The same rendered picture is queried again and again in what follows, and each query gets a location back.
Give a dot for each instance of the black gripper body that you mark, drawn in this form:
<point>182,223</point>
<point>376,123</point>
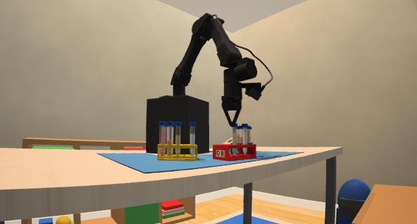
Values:
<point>232,99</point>

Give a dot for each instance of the light blue mat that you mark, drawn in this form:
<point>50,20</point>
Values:
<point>150,164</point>

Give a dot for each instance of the red rack with round wells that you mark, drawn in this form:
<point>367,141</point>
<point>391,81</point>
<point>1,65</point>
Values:
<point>221,152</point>

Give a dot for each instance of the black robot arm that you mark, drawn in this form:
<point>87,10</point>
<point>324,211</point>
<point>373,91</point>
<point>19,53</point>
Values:
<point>228,54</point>

